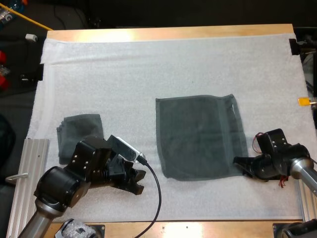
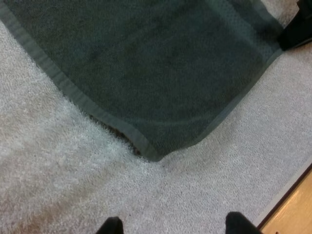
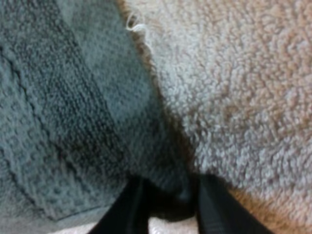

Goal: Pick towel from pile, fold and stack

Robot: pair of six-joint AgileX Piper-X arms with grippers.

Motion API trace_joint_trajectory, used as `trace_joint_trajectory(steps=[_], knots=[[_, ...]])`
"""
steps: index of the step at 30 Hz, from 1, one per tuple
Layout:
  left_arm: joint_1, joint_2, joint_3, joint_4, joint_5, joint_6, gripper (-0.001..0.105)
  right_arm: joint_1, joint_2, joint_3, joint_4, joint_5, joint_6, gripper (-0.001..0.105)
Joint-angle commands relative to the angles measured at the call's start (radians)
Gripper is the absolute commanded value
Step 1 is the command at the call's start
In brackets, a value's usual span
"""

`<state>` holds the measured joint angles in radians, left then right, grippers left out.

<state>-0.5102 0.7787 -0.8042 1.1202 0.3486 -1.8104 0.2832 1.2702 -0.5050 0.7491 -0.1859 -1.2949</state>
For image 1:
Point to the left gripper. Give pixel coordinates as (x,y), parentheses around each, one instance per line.
(90,158)

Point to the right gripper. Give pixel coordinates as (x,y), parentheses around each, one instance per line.
(272,153)

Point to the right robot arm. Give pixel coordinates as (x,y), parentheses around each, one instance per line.
(303,171)

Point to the grey-green towel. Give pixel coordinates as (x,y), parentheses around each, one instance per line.
(198,138)

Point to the stack of grey-green towels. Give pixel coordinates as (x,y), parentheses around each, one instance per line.
(79,129)

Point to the orange clip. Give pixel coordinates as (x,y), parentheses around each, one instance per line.
(304,101)

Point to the dark clamp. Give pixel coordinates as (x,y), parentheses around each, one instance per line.
(294,47)

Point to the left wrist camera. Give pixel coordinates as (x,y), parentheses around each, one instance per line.
(125,150)

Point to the ribbed aluminium rail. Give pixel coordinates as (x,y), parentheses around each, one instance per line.
(303,200)
(27,178)

